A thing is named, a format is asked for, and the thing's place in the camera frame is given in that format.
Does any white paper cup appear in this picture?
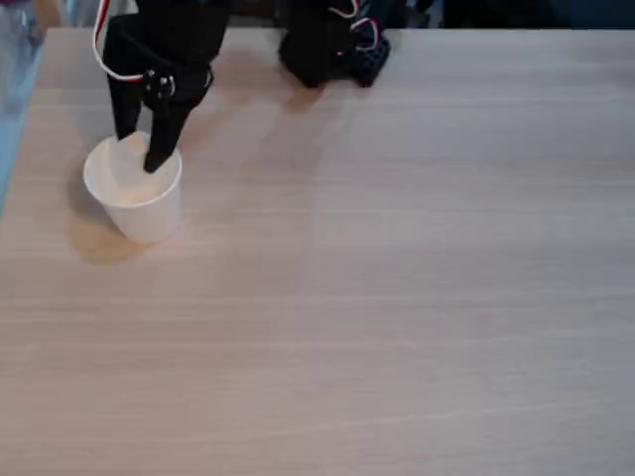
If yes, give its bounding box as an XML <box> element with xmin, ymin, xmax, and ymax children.
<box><xmin>81</xmin><ymin>130</ymin><xmax>184</xmax><ymax>244</ymax></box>

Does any person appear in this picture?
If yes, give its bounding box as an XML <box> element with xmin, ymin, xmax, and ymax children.
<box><xmin>0</xmin><ymin>0</ymin><xmax>70</xmax><ymax>125</ymax></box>

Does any dark blue furniture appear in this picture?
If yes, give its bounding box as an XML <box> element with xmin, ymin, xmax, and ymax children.
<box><xmin>439</xmin><ymin>0</ymin><xmax>635</xmax><ymax>32</ymax></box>

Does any red white gripper cable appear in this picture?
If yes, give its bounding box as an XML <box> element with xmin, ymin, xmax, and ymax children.
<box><xmin>91</xmin><ymin>0</ymin><xmax>146</xmax><ymax>84</ymax></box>

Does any red white arm cable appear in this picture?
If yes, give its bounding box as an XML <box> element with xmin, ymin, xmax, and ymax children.
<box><xmin>327</xmin><ymin>0</ymin><xmax>394</xmax><ymax>54</ymax></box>

